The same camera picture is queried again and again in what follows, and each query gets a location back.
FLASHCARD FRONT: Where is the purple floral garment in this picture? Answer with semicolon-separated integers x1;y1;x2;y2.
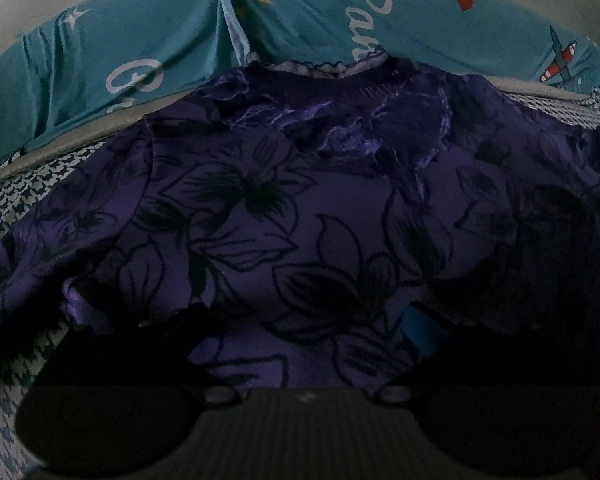
0;57;600;391

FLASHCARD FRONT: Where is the teal printed bed bumper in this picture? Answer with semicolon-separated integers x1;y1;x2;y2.
0;0;600;161

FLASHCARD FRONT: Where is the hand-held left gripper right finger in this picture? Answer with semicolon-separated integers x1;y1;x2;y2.
375;305;571;407

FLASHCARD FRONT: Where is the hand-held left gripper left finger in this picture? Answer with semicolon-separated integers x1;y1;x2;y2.
35;306;241;407

